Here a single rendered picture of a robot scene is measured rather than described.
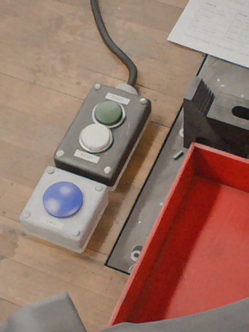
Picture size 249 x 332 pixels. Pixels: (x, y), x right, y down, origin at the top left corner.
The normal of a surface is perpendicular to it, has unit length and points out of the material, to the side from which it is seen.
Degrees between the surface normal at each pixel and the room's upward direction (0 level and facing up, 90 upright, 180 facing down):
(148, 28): 0
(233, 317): 14
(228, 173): 90
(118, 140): 0
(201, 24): 1
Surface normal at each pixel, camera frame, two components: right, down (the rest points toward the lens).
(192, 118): -0.40, 0.79
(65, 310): 0.16, -0.60
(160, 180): -0.06, -0.52
